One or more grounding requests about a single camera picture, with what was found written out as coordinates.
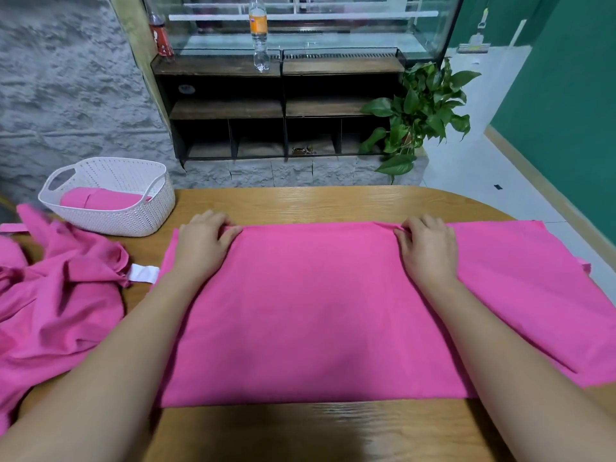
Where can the person's left hand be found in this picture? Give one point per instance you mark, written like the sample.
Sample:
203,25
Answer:
202,245

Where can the person's right hand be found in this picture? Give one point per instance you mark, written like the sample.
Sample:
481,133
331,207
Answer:
428,253

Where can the white woven plastic basket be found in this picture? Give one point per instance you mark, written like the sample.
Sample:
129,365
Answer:
135,173

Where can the pink towel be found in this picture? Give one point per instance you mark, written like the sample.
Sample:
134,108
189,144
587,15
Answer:
318,312
96,199

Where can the pile of pink cloths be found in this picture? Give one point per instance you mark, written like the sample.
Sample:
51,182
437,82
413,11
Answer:
53,293

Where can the person's right forearm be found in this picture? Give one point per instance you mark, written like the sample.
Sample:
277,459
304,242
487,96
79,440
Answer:
529,380

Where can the person's left forearm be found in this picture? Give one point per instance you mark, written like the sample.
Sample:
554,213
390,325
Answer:
87,380

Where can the dark wooden shelf cabinet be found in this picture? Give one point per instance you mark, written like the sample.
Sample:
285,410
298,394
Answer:
231,110

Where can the green potted plant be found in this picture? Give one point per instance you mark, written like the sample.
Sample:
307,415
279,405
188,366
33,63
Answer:
419,115

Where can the white mop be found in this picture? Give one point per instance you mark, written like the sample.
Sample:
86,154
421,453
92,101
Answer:
473,47

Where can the red label cola bottle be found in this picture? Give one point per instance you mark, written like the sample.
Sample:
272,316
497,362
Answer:
162,35

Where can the clear bottle with orange label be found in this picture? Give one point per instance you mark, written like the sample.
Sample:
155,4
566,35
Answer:
259,33

